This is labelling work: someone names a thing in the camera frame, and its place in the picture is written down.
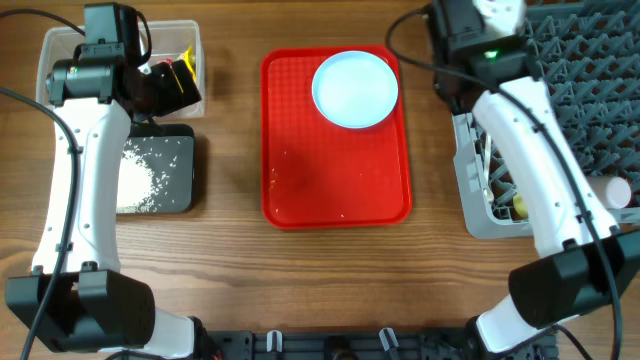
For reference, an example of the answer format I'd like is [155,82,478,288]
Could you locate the yellow snack wrapper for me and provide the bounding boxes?
[179,46,197,82]

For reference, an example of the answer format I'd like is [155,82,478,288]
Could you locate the white rice pile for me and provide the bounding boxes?
[117,137,175,214]

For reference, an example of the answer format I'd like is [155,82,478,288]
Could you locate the light blue plate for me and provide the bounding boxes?
[311,50,400,129]

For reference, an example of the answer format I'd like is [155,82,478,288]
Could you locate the white plastic fork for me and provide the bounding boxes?
[483,133,495,204]

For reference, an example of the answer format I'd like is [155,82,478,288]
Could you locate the yellow plastic cup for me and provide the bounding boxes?
[512,193,529,219]

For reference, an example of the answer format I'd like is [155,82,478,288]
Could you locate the pink plastic cup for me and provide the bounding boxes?
[587,176,632,209]

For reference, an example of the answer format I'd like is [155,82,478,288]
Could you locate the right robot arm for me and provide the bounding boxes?
[427,1,639,359]

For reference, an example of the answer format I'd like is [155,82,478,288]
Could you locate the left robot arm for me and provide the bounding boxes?
[5,2,222,359]

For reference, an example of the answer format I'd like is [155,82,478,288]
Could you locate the clear plastic bin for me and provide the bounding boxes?
[35,20,206,122]

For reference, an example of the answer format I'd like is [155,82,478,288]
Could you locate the black plastic tray bin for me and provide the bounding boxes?
[117,124,196,215]

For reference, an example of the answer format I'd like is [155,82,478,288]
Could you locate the red serving tray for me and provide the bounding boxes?
[260,46,412,230]

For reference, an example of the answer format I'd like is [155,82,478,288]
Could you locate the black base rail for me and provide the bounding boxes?
[204,327,559,360]

